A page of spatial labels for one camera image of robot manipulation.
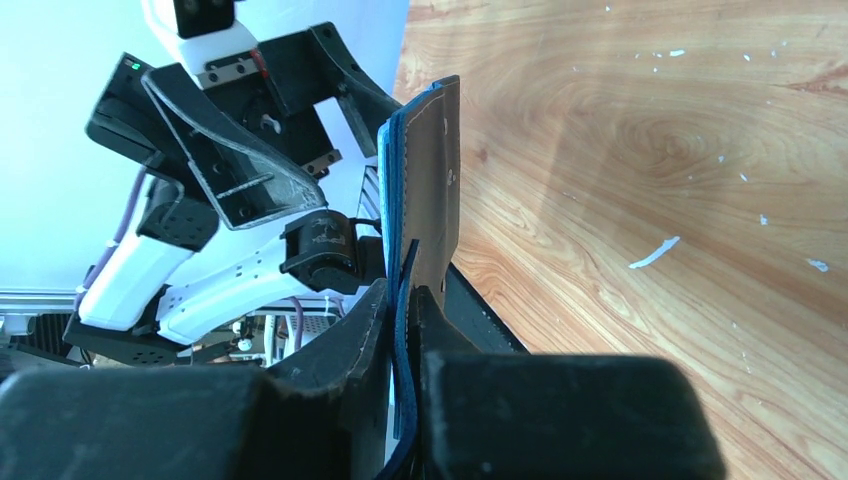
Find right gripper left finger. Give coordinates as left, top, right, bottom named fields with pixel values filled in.
left=1, top=279, right=390, bottom=479

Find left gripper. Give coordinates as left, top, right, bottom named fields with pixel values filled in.
left=86, top=21, right=404, bottom=232

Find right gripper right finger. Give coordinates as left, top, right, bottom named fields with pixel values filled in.
left=408, top=287, right=726, bottom=479

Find blue card holder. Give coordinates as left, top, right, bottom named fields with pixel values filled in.
left=377, top=75, right=461, bottom=479

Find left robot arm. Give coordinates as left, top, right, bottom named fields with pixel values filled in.
left=63, top=22, right=396, bottom=367

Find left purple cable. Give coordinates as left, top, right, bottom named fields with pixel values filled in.
left=72, top=165, right=150, bottom=313

